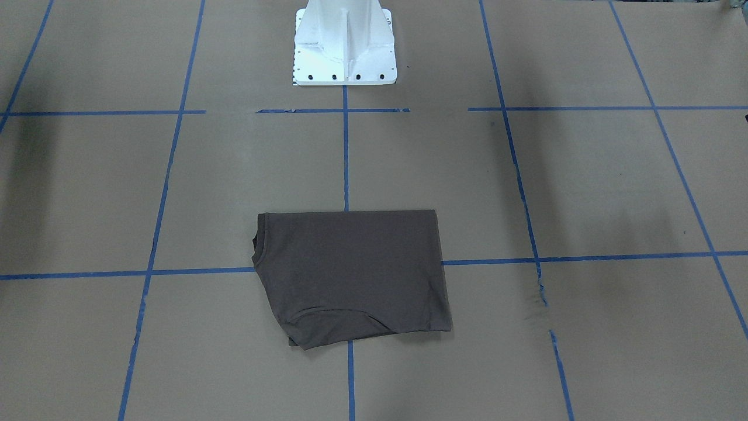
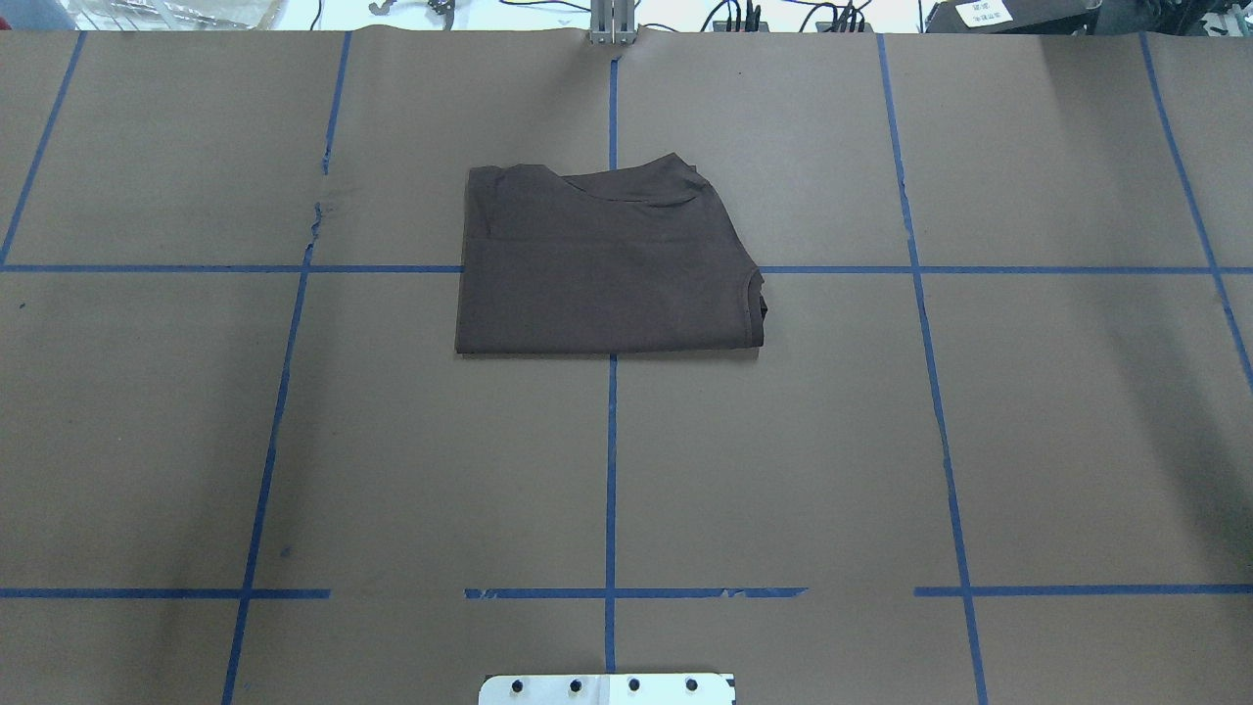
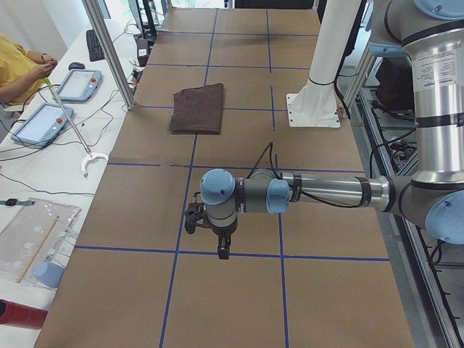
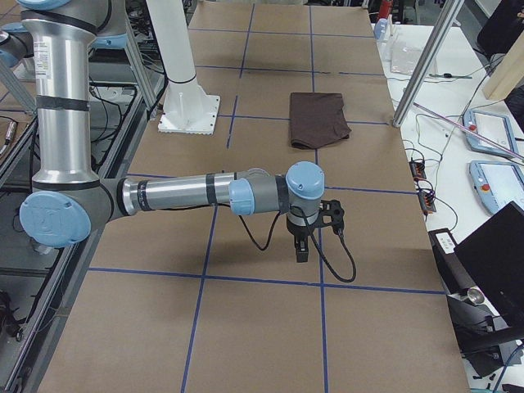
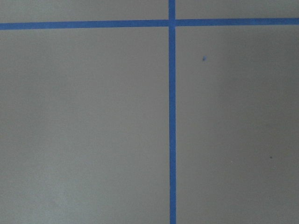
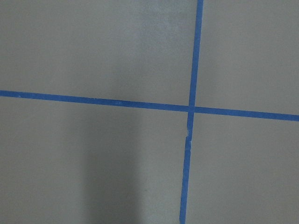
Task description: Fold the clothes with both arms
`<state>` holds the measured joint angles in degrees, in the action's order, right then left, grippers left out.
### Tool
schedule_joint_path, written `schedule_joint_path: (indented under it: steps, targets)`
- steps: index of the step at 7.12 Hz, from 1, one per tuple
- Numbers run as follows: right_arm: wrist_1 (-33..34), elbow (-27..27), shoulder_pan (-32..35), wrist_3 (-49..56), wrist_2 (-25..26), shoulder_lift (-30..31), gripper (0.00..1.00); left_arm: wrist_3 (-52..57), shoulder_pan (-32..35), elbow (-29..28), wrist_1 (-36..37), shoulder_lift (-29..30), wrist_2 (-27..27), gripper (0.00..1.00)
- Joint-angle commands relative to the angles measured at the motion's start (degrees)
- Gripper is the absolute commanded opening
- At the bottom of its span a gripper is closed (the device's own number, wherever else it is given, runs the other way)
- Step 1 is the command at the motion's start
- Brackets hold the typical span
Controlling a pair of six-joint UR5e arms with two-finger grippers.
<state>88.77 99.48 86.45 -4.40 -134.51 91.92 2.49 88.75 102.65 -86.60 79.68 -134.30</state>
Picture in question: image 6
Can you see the blue tape line lengthwise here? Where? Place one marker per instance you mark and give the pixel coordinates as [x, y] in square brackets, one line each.
[191, 112]

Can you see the blue tape line crosswise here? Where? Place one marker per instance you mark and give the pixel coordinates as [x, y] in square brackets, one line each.
[146, 105]

